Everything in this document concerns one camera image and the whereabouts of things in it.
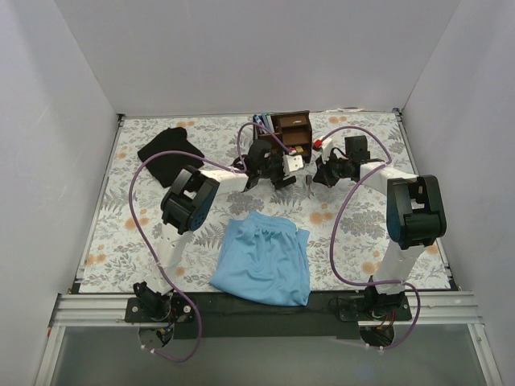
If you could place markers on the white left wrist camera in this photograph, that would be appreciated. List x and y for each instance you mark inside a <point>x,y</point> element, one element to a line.
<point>292,163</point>

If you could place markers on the aluminium frame rail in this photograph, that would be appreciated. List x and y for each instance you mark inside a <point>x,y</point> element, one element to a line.
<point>82,310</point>

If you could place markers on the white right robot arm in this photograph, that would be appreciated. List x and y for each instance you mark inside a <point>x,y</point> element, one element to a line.
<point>415,219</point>

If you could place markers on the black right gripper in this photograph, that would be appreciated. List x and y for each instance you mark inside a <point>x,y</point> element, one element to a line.
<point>323,175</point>

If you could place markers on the floral tablecloth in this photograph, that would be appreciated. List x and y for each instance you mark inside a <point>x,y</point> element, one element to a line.
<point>348,235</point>

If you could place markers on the light blue shorts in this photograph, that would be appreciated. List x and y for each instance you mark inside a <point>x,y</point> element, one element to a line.
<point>264,259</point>

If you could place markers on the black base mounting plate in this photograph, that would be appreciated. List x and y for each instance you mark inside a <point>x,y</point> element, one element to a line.
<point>327,313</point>

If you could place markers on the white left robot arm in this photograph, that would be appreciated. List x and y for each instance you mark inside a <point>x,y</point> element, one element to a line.
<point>187,203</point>

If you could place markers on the brown wooden desk organizer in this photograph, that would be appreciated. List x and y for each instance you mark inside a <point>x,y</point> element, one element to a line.
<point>294,129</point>

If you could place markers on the black folded cloth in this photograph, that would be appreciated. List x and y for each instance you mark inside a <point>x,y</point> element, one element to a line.
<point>167,167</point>

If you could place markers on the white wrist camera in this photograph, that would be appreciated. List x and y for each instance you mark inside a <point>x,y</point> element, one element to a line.
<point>292,163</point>
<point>323,147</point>

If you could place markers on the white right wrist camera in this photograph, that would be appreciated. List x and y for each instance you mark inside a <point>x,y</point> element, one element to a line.
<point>323,147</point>

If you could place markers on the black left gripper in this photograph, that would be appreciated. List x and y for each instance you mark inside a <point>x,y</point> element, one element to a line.
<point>277,174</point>

